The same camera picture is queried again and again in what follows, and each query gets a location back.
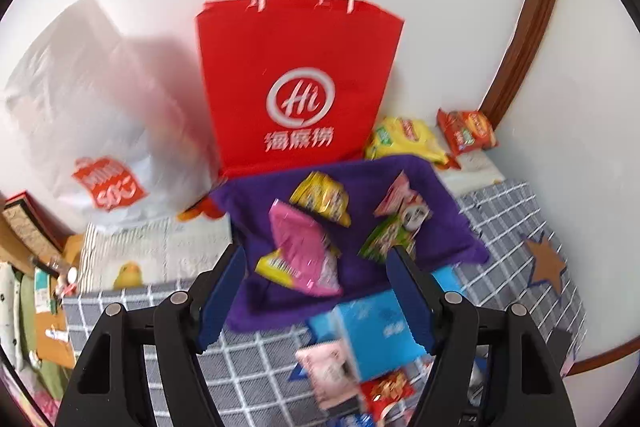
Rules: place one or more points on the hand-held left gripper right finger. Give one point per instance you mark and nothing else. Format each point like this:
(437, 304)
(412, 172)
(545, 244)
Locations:
(410, 302)

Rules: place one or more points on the yellow chips bag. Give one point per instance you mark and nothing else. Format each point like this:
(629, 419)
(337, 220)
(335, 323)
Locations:
(405, 137)

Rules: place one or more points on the wooden nightstand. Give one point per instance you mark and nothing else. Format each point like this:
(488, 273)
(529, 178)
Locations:
(55, 342)

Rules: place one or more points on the patterned book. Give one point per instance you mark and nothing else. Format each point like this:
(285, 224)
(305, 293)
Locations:
(30, 227)

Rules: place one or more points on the green blanket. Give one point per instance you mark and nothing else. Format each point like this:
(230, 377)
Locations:
(45, 382)

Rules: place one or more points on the pink panda snack packet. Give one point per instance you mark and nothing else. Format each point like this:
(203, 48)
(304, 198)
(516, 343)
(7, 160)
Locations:
(405, 202)

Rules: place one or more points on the purple cloth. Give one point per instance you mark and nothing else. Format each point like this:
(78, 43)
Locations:
(360, 277)

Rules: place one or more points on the red snack packet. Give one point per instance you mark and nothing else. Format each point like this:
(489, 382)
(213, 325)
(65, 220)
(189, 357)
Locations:
(387, 394)

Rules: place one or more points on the green snack packet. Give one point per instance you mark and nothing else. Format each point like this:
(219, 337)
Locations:
(385, 239)

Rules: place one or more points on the orange chips bag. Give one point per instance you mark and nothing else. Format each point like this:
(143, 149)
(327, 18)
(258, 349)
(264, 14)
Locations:
(467, 132)

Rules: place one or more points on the blue tissue pack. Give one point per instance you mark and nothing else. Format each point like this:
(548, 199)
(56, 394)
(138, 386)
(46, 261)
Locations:
(370, 332)

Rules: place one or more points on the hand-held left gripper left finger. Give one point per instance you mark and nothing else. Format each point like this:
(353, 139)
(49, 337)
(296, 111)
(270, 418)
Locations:
(220, 302)

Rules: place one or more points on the grey checked blanket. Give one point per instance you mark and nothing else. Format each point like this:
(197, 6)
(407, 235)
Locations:
(260, 382)

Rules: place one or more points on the yellow triangular snack packet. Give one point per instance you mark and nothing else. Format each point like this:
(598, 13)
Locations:
(320, 199)

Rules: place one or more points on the small yellow snack packet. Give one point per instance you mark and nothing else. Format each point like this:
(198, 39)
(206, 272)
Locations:
(275, 269)

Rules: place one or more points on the pale pink snack packet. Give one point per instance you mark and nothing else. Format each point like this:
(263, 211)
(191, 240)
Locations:
(327, 372)

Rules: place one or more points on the white plastic bag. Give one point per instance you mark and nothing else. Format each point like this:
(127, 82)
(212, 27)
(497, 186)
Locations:
(100, 117)

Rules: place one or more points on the brown wooden door frame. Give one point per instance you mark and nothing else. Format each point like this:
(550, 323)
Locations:
(537, 17)

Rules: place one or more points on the blue snack packet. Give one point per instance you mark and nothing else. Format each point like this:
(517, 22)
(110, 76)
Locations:
(357, 421)

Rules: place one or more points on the red paper bag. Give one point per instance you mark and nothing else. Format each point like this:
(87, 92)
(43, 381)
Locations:
(300, 57)

